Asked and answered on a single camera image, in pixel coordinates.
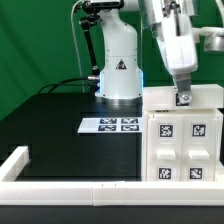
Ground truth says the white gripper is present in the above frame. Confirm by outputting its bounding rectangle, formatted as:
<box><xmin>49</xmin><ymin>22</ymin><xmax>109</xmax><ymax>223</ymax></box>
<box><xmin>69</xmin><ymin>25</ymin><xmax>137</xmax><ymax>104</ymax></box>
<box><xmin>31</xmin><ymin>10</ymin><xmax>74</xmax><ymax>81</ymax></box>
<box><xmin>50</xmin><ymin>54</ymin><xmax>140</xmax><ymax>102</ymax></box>
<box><xmin>138</xmin><ymin>0</ymin><xmax>198</xmax><ymax>103</ymax></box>

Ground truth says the white box part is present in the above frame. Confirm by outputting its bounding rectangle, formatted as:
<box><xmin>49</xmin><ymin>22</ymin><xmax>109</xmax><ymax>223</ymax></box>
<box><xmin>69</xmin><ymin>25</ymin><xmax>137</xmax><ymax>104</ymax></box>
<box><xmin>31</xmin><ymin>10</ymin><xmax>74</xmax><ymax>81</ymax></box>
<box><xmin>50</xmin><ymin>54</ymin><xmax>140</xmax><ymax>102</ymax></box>
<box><xmin>142</xmin><ymin>84</ymin><xmax>224</xmax><ymax>111</ymax></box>

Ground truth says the white door panel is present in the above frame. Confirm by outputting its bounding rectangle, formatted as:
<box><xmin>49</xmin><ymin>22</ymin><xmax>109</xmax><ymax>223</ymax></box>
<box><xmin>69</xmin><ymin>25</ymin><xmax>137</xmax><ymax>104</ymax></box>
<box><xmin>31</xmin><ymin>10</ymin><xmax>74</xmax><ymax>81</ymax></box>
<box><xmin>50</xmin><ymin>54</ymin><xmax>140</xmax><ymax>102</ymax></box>
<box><xmin>181</xmin><ymin>115</ymin><xmax>217</xmax><ymax>181</ymax></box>

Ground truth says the small white door part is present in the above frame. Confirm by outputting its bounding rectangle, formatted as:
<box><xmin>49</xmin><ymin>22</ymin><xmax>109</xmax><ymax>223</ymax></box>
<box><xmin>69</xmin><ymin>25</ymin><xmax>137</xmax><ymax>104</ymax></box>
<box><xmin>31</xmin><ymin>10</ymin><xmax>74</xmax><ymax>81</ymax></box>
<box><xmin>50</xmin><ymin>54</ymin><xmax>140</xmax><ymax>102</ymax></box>
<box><xmin>146</xmin><ymin>114</ymin><xmax>183</xmax><ymax>181</ymax></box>

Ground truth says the white cabinet body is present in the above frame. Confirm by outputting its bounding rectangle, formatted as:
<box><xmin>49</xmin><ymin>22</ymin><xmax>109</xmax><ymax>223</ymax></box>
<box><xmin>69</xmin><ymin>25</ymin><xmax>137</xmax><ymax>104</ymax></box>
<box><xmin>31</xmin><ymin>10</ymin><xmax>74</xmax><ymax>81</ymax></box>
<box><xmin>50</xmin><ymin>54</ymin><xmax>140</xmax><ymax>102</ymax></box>
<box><xmin>141</xmin><ymin>109</ymin><xmax>223</xmax><ymax>182</ymax></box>

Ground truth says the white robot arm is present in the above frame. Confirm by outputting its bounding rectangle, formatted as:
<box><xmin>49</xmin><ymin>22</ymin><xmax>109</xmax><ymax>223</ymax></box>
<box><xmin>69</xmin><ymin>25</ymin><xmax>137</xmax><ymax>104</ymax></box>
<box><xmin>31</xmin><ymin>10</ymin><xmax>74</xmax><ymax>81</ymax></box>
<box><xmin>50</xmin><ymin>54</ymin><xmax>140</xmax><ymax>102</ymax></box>
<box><xmin>90</xmin><ymin>0</ymin><xmax>224</xmax><ymax>104</ymax></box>

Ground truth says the white marker base plate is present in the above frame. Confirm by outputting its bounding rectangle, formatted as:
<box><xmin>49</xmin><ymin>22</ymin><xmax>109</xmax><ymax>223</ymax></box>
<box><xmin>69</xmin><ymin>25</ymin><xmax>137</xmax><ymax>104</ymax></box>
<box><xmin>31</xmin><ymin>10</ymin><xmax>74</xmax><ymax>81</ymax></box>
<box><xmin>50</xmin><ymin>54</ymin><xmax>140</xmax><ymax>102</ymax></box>
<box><xmin>78</xmin><ymin>117</ymin><xmax>142</xmax><ymax>133</ymax></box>

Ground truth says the grey hanging cable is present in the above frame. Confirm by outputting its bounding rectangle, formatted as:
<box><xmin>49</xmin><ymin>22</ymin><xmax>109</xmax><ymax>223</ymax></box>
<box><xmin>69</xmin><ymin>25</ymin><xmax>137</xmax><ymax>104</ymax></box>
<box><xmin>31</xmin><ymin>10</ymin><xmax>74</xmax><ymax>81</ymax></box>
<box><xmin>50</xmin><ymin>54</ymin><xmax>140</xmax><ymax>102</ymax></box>
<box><xmin>70</xmin><ymin>0</ymin><xmax>86</xmax><ymax>94</ymax></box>

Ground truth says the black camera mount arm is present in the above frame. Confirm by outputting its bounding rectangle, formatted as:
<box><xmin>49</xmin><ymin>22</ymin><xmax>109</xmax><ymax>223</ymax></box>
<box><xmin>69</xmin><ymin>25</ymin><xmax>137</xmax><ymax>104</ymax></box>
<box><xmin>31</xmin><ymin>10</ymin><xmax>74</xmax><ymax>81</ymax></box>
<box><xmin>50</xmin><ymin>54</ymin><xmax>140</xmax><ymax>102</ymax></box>
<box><xmin>79</xmin><ymin>0</ymin><xmax>100</xmax><ymax>75</ymax></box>

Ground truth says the black cable bundle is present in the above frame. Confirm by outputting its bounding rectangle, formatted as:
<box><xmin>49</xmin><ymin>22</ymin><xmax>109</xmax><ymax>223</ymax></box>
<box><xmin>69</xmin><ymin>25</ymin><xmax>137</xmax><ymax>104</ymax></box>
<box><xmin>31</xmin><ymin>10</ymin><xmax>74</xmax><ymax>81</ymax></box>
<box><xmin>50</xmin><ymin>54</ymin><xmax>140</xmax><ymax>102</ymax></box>
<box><xmin>37</xmin><ymin>77</ymin><xmax>101</xmax><ymax>95</ymax></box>

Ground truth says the white U-shaped table frame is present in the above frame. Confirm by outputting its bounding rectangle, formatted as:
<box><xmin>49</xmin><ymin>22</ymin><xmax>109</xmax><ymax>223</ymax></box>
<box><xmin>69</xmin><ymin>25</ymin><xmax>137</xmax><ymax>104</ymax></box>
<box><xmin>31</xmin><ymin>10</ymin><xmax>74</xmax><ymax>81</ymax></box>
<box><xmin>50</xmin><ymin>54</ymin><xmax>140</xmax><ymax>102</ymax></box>
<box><xmin>0</xmin><ymin>146</ymin><xmax>224</xmax><ymax>206</ymax></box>

